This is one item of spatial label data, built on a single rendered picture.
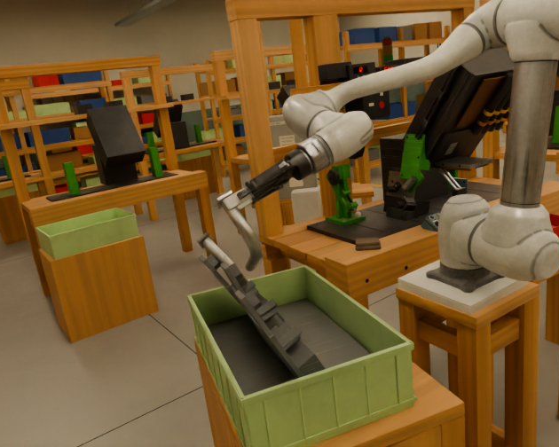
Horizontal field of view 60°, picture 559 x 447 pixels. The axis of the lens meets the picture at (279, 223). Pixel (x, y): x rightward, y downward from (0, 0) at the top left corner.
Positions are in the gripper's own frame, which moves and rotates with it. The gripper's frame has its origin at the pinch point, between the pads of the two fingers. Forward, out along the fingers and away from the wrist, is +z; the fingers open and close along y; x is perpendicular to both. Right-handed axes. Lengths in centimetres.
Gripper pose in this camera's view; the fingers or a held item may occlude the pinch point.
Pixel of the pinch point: (237, 201)
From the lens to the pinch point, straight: 119.0
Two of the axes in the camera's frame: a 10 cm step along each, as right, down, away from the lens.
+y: 0.9, -3.3, -9.4
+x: 5.7, 7.9, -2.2
